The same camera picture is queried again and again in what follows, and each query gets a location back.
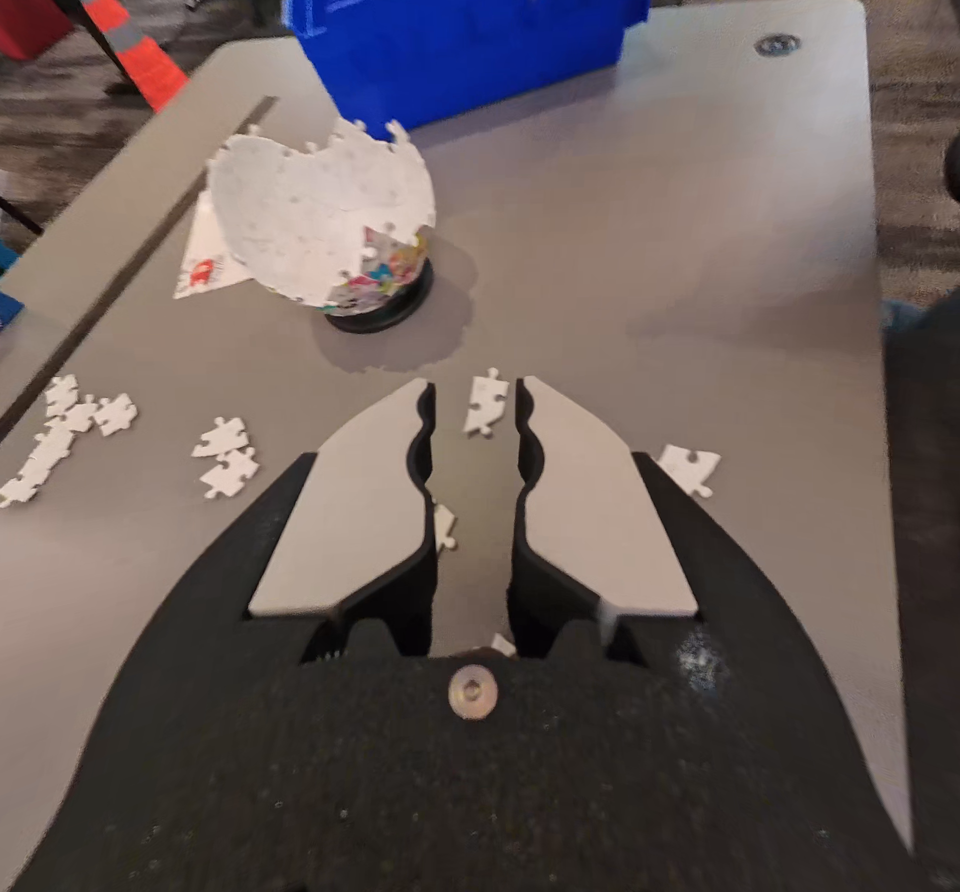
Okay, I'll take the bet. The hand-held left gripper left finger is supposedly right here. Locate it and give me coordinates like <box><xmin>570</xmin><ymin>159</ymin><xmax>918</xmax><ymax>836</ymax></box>
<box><xmin>247</xmin><ymin>380</ymin><xmax>438</xmax><ymax>659</ymax></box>

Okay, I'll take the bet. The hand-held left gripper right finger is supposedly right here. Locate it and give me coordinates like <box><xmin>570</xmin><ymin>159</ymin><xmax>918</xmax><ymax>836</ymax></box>
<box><xmin>510</xmin><ymin>376</ymin><xmax>701</xmax><ymax>659</ymax></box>

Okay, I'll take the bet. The black ball stand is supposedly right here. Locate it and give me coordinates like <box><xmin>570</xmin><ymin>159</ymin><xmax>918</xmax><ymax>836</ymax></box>
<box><xmin>324</xmin><ymin>255</ymin><xmax>436</xmax><ymax>334</ymax></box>

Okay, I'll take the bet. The partly built puzzle ball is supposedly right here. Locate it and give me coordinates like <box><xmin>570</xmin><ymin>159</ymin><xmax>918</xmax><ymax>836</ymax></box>
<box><xmin>206</xmin><ymin>118</ymin><xmax>438</xmax><ymax>308</ymax></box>

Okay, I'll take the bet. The puzzle instruction sheet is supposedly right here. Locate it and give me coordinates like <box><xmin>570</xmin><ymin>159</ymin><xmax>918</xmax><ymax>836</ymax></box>
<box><xmin>172</xmin><ymin>191</ymin><xmax>252</xmax><ymax>301</ymax></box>

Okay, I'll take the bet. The cluster of loose puzzle pieces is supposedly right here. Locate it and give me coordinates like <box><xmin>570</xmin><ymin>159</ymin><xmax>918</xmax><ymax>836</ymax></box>
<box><xmin>0</xmin><ymin>373</ymin><xmax>140</xmax><ymax>509</ymax></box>

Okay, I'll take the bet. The person's leg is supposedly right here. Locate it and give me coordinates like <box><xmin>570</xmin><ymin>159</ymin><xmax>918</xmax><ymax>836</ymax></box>
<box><xmin>881</xmin><ymin>300</ymin><xmax>960</xmax><ymax>892</ymax></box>

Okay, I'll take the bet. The blue plastic bin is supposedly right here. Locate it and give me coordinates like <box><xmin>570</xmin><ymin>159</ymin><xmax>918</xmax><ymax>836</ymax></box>
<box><xmin>283</xmin><ymin>0</ymin><xmax>654</xmax><ymax>130</ymax></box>

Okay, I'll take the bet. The orange traffic cone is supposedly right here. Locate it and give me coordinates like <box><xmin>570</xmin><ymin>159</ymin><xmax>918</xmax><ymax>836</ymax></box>
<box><xmin>30</xmin><ymin>0</ymin><xmax>190</xmax><ymax>113</ymax></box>

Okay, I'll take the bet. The large red bin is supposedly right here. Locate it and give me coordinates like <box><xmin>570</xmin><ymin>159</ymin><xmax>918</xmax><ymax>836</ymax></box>
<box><xmin>0</xmin><ymin>0</ymin><xmax>76</xmax><ymax>61</ymax></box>

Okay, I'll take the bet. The black stanchion post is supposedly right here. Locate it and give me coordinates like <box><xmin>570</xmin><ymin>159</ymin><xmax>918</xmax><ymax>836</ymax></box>
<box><xmin>0</xmin><ymin>195</ymin><xmax>45</xmax><ymax>235</ymax></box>

